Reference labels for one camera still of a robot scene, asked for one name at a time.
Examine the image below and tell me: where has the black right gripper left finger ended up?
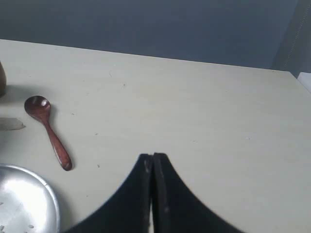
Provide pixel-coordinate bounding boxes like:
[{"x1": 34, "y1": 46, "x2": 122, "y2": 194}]
[{"x1": 66, "y1": 154, "x2": 153, "y2": 233}]

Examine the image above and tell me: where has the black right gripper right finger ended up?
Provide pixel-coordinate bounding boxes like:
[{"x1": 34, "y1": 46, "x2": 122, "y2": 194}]
[{"x1": 151, "y1": 153, "x2": 241, "y2": 233}]

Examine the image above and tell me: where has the dark red wooden spoon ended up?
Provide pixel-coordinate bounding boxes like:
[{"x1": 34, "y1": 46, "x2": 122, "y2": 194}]
[{"x1": 24, "y1": 96, "x2": 72, "y2": 171}]

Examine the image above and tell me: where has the round steel plate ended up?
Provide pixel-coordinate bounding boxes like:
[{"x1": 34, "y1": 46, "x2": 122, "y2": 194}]
[{"x1": 0, "y1": 163, "x2": 61, "y2": 233}]

